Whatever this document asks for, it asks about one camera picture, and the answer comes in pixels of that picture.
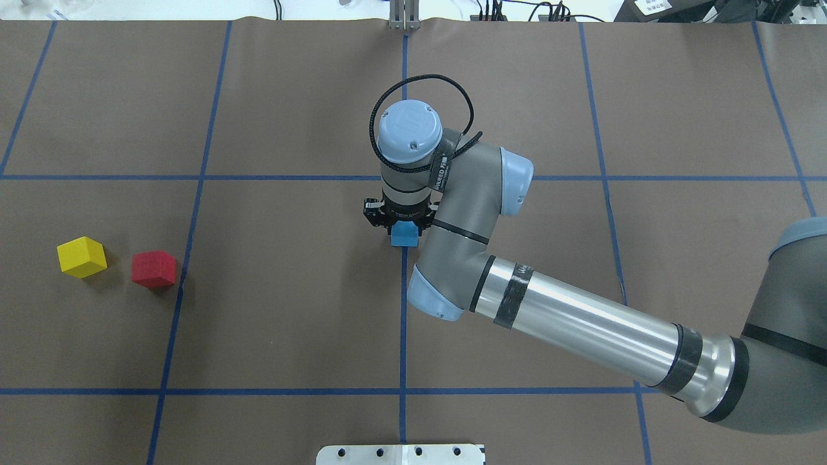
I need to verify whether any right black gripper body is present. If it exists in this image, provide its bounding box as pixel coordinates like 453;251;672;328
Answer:
380;202;432;227

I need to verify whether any blue wooden block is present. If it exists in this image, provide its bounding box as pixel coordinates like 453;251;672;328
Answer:
390;221;420;248

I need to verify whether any red wooden block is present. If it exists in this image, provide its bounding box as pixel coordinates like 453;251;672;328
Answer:
132;250;177;289

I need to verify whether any yellow wooden block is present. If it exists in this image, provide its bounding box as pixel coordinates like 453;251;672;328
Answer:
56;236;107;279

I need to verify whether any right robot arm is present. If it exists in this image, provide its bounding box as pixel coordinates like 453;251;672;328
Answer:
368;99;825;435

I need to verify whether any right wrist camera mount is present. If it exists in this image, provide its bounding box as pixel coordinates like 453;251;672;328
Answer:
362;198;388;227

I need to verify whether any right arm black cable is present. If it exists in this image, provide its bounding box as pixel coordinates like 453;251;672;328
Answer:
369;74;483;174

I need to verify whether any aluminium frame post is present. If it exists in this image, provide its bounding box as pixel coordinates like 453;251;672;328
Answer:
389;0;421;32

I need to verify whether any white camera stand base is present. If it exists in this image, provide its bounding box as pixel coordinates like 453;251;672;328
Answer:
315;444;487;464

